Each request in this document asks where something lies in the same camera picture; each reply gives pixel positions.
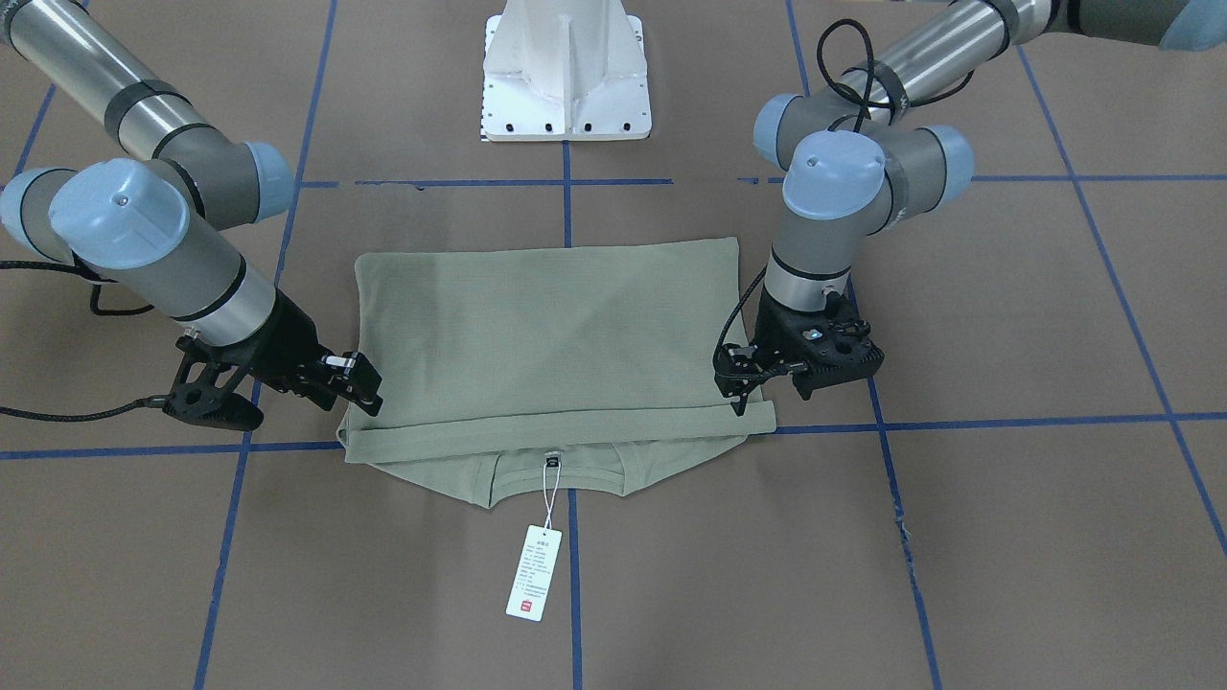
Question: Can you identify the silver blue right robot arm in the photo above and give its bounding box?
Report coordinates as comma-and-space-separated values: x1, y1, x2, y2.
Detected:
2, 1, 382, 431

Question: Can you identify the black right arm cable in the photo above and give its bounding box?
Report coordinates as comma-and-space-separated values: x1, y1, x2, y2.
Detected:
0, 259, 183, 425

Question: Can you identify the white central pedestal column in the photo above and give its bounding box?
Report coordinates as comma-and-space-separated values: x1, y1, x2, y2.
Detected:
479, 1, 653, 142

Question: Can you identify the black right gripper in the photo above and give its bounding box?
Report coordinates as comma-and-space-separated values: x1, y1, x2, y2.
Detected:
229, 291, 384, 417

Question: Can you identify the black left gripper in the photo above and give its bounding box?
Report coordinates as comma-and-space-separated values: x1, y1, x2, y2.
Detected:
713, 291, 885, 417

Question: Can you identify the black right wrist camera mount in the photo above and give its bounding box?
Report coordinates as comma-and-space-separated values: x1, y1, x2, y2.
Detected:
162, 333, 264, 432

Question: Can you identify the olive green long-sleeve shirt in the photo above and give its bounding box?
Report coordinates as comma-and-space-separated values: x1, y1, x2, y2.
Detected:
337, 239, 775, 508

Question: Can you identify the white shirt hang tag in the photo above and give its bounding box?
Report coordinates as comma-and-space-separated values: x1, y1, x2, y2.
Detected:
506, 525, 564, 622

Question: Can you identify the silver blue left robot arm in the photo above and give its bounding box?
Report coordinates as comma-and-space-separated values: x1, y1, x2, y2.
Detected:
710, 1, 1225, 415

